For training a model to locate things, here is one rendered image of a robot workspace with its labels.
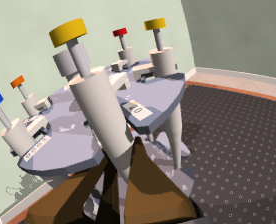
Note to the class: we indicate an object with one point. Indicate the white hand pipette with yellow button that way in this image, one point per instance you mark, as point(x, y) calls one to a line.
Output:
point(96, 98)

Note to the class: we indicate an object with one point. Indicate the black perforated breadboard plate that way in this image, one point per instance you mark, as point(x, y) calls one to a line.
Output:
point(232, 140)

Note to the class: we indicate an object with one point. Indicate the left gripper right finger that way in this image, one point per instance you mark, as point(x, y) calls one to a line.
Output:
point(152, 198)

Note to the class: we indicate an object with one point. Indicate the white pipette with blue button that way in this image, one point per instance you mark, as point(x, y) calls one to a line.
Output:
point(21, 139)

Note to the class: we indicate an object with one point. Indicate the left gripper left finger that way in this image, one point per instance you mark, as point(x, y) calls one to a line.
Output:
point(64, 204)

